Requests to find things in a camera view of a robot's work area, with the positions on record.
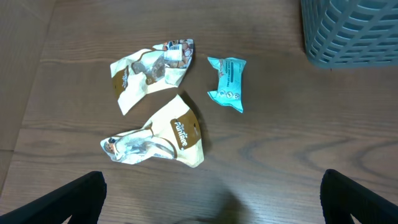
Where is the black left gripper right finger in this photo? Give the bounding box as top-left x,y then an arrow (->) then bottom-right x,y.
320,169 -> 397,224

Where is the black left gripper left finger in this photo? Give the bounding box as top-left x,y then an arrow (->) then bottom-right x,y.
1,171 -> 107,223

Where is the grey plastic laundry basket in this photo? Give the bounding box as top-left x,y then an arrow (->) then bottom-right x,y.
300,0 -> 397,68

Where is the beige snack pouch lower left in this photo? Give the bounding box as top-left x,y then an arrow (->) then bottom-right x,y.
100,95 -> 204,168

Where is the beige snack pouch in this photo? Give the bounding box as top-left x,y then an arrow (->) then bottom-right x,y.
110,39 -> 194,115
100,95 -> 204,168

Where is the beige snack pouch upper left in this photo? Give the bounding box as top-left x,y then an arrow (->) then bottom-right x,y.
110,39 -> 194,115

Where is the teal snack wrapper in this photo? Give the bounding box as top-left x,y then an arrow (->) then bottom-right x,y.
207,57 -> 246,113

